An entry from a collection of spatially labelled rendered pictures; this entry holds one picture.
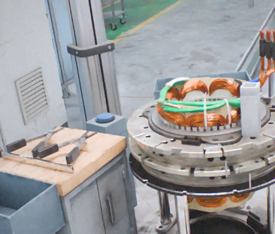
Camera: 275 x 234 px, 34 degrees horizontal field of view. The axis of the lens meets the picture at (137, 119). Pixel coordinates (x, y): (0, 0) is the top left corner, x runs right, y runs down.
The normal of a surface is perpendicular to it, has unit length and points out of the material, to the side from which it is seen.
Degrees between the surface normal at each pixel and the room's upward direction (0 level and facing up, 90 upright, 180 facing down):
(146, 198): 0
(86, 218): 90
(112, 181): 90
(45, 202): 90
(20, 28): 90
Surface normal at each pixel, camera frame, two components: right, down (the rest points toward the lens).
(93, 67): 0.52, 0.26
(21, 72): 0.92, 0.02
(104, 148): -0.12, -0.92
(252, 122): -0.39, 0.39
